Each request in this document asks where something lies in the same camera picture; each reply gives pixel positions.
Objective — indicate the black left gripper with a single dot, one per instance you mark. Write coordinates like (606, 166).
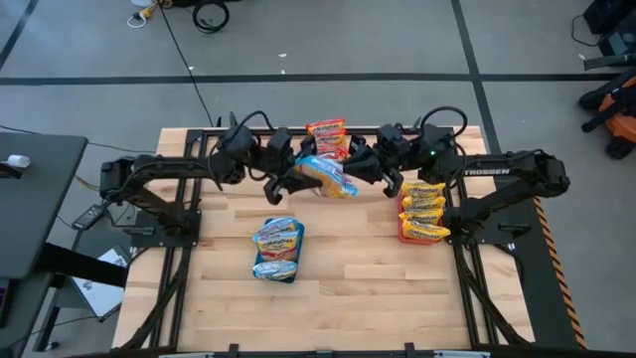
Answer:
(283, 164)

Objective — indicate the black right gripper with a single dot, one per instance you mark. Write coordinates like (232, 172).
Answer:
(392, 160)

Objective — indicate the blue plastic bin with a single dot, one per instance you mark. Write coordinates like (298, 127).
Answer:
(301, 248)

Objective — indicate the red plastic bin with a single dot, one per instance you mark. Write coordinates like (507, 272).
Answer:
(407, 241)

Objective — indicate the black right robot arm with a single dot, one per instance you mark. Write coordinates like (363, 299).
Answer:
(502, 171)

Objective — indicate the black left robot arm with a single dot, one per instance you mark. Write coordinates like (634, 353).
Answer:
(169, 166)

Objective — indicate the black table clamp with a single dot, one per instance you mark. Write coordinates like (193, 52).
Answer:
(232, 350)
(409, 349)

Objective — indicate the black platform with hazard stripe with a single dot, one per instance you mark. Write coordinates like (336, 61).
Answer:
(541, 278)

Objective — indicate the black power adapter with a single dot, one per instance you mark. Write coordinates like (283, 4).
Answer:
(89, 216)

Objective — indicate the white printed paper sheet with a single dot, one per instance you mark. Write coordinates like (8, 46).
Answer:
(99, 298)

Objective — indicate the black desk base beam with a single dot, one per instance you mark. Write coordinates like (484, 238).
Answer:
(79, 263)

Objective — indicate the orange black floor machine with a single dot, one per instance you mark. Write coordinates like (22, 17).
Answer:
(621, 119)

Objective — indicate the black desk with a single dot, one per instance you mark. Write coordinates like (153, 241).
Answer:
(35, 214)

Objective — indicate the small white device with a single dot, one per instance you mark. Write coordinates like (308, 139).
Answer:
(19, 161)

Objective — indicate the black equipment case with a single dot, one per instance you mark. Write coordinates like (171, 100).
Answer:
(613, 20)

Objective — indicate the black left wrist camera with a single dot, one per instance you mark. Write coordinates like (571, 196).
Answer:
(280, 141)

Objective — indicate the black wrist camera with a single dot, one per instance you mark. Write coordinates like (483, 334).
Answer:
(280, 141)
(392, 138)

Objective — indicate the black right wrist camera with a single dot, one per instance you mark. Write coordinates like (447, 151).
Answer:
(392, 138)

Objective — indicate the black aluminium table frame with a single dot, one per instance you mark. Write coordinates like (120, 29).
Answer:
(175, 318)

